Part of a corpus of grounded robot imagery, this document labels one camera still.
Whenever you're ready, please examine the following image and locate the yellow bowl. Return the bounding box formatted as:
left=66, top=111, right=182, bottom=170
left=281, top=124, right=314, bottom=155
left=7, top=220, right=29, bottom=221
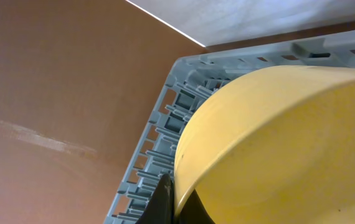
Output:
left=174, top=65, right=355, bottom=223

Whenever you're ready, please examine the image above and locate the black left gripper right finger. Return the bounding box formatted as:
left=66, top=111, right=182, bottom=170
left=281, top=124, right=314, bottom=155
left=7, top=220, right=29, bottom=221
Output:
left=177, top=190, right=215, bottom=224

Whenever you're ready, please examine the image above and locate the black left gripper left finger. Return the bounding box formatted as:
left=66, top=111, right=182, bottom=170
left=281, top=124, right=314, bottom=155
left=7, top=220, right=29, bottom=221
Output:
left=136, top=174, right=174, bottom=224

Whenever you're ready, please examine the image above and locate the grey dishwasher rack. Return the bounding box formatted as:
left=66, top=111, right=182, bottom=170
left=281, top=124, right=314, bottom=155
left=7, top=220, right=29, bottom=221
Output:
left=105, top=30, right=355, bottom=224

